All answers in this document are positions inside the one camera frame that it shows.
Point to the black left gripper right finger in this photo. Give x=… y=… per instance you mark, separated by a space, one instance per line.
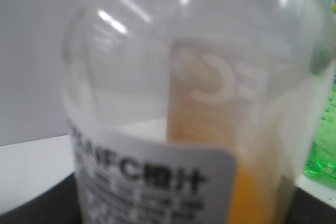
x=307 y=209

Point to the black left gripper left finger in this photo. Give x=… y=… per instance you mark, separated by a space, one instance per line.
x=59 y=204

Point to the NFC orange juice bottle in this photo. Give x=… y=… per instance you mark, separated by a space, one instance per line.
x=194 y=111

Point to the green plastic soda bottle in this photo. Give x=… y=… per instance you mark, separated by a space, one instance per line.
x=320 y=164

